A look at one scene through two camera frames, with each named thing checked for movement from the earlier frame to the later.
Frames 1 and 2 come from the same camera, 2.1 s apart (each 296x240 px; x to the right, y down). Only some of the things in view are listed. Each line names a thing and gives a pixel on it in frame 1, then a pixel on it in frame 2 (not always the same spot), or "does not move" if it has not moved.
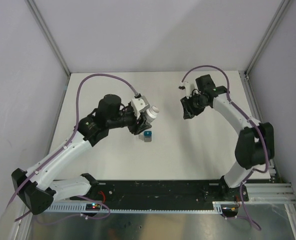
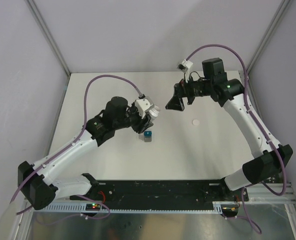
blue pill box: (148, 133) does not move
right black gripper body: (197, 104) to (192, 89)
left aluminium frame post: (36, 11) does not move
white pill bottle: (152, 113) does not move
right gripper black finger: (188, 113) to (175, 103)
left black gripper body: (132, 126) does not move
